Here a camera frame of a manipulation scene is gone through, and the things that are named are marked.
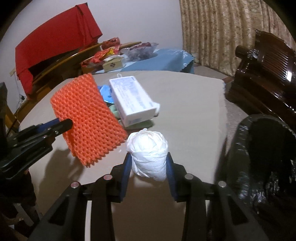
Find orange foam fruit net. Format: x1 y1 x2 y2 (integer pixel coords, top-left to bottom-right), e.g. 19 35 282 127
50 73 127 166

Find white tissue ball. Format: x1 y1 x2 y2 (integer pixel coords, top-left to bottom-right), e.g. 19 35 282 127
126 128 168 182

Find white cardboard box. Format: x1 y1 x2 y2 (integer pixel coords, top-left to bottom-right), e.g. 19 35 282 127
109 74 160 126

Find blue plastic bag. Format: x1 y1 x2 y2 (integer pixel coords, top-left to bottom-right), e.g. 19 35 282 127
97 85 114 104

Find black trash bin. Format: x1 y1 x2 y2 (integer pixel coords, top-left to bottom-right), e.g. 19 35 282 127
226 114 295 240

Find beige table cover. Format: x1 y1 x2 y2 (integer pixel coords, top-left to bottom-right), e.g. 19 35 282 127
30 71 227 240

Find red snack packages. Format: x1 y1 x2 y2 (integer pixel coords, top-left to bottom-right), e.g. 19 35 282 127
84 45 120 64

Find cream tissue box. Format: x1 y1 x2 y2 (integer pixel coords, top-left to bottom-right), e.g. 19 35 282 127
102 55 125 72

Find red cloth cover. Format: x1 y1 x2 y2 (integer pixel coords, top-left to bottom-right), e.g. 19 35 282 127
15 3 102 94

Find red basket on cabinet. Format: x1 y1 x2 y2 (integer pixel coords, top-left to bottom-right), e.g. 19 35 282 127
101 37 120 50

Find glass fruit bowl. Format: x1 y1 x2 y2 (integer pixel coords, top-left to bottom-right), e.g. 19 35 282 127
121 42 158 62

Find dark wooden armchair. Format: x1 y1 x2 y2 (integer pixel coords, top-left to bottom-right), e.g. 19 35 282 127
226 30 295 130

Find blue tablecloth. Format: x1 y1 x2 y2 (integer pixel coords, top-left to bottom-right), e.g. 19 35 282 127
94 48 195 75

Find patterned beige curtain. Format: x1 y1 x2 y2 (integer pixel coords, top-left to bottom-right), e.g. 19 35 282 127
180 0 295 76

